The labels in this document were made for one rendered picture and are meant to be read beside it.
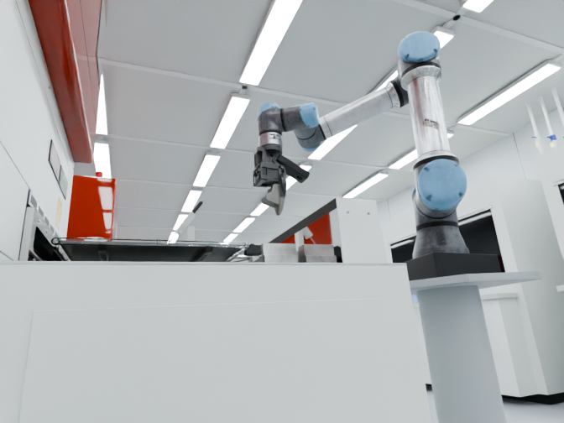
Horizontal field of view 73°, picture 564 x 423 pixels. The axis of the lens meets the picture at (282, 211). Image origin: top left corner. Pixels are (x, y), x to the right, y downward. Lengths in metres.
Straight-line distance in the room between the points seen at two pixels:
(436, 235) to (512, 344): 2.81
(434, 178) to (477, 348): 0.44
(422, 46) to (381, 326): 0.83
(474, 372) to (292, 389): 0.61
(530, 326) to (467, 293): 2.88
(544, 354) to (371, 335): 3.44
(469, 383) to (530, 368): 2.92
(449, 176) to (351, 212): 0.36
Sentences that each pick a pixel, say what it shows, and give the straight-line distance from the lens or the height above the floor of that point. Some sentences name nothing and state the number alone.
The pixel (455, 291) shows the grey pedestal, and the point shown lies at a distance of 1.10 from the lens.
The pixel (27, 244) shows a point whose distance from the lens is 0.74.
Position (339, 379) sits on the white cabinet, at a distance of 0.62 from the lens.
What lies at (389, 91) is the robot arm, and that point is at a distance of 1.34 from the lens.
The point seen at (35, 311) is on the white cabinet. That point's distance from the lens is 0.55.
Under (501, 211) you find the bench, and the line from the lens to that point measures 4.08.
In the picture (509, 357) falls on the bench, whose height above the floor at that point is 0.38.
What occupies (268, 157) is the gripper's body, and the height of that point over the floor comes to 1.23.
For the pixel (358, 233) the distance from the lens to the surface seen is 0.75.
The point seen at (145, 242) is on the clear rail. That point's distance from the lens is 0.78.
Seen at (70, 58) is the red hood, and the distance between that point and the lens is 0.85.
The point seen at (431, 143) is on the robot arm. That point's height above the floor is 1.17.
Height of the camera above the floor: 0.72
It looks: 17 degrees up
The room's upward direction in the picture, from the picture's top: 4 degrees counter-clockwise
